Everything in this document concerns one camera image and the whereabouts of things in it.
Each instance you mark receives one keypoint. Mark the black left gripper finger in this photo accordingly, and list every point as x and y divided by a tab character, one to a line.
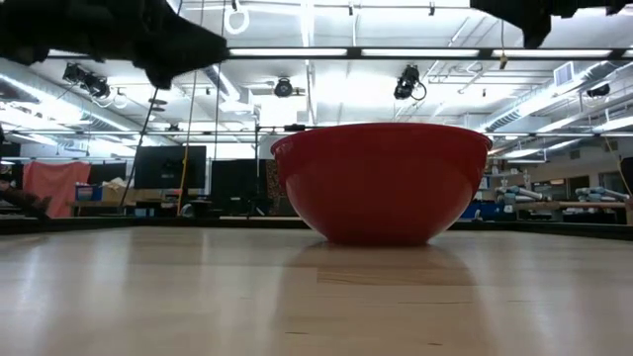
183	49

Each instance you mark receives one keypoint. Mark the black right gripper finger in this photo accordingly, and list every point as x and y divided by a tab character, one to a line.
534	20

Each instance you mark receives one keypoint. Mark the red plastic bowl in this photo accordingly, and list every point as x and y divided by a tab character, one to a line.
381	188

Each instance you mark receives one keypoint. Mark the light blue background robot arm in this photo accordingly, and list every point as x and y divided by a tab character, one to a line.
601	194
521	194

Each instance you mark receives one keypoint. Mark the yellow hanging hook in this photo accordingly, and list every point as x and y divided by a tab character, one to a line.
503	62

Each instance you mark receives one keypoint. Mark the white ceiling air vent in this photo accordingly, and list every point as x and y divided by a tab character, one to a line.
564	74

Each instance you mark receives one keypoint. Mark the black diagonal pole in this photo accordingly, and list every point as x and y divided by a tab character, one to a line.
138	148

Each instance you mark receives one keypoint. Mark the large black monitor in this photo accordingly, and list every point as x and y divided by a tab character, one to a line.
168	168

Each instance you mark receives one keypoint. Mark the yellow vertical pole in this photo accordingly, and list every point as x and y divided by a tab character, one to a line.
185	178

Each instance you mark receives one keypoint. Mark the small dark monitor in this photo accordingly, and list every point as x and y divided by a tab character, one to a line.
108	173

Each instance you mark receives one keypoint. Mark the brown cardboard box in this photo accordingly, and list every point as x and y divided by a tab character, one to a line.
133	194

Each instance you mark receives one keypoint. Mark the patterned dark board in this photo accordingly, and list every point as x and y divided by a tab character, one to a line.
273	185

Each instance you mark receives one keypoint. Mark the wooden background workbench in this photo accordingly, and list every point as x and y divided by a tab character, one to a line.
123	204

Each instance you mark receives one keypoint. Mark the pink hanging cloth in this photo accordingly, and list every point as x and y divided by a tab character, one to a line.
54	190

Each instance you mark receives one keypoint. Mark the blue storage box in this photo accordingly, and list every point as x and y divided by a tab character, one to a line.
89	193

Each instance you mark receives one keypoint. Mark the blue storage bins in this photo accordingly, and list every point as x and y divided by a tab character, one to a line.
482	210

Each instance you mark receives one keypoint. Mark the black ceiling camera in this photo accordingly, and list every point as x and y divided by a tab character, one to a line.
598	90
89	81
406	83
283	88

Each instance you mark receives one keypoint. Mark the overhead light bar frame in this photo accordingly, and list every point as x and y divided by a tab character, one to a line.
420	52

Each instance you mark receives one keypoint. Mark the black table border rail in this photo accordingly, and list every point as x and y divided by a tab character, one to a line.
99	223

